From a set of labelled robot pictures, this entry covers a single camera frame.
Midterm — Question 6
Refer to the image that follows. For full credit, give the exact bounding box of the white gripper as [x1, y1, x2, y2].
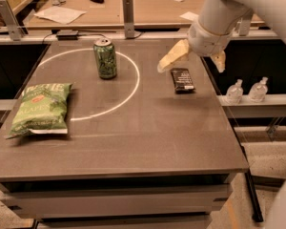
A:
[157, 16, 232, 73]

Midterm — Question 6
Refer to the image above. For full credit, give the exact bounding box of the black rxbar chocolate bar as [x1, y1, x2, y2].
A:
[171, 68, 194, 94]

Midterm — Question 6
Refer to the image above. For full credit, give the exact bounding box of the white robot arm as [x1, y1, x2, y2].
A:
[187, 0, 286, 56]

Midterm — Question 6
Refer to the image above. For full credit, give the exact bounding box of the green soda can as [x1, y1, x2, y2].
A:
[93, 38, 117, 79]

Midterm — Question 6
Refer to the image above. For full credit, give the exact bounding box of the right white paper sheet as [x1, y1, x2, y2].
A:
[180, 11, 198, 21]

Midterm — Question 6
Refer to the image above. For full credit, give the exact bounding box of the left clear sanitizer bottle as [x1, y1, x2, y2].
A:
[226, 79, 243, 104]

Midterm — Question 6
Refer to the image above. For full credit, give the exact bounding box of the clear sanitizer bottle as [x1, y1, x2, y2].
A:
[226, 79, 243, 104]
[248, 77, 268, 102]

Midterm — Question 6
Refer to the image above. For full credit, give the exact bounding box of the right clear sanitizer bottle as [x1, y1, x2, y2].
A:
[248, 77, 268, 102]

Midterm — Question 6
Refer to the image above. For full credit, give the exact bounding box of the wooden back desk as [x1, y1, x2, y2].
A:
[26, 0, 205, 30]

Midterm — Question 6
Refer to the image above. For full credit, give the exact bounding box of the black power adapter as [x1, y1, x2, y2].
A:
[56, 31, 78, 40]

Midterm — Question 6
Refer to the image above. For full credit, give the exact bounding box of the left white paper sheet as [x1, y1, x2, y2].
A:
[35, 6, 85, 25]

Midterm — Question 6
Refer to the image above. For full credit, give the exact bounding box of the white drawer cabinet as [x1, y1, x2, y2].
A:
[0, 173, 235, 229]

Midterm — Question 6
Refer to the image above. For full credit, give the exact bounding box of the green jalapeno chip bag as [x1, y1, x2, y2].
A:
[6, 83, 72, 139]

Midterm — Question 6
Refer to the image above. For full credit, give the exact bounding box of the right metal bracket post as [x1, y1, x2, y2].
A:
[236, 10, 254, 36]

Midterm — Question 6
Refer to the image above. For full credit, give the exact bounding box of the metal bracket post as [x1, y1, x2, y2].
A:
[0, 0, 24, 41]
[236, 10, 254, 36]
[122, 0, 134, 39]

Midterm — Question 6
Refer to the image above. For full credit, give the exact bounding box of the middle metal bracket post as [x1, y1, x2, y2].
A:
[122, 0, 134, 39]

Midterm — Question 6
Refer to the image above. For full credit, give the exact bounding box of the left metal bracket post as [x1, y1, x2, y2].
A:
[0, 0, 24, 41]

